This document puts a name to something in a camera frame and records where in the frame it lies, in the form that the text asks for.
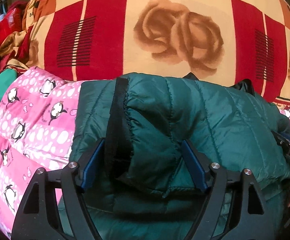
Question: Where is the pink penguin print quilt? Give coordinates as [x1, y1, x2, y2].
[0, 67, 82, 237]

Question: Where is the red cream rose blanket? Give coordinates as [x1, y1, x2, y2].
[23, 0, 290, 108]

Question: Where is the dark green quilted puffer jacket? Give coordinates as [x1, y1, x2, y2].
[70, 73, 290, 239]

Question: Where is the red crumpled fabric pile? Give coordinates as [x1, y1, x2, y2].
[0, 2, 33, 74]

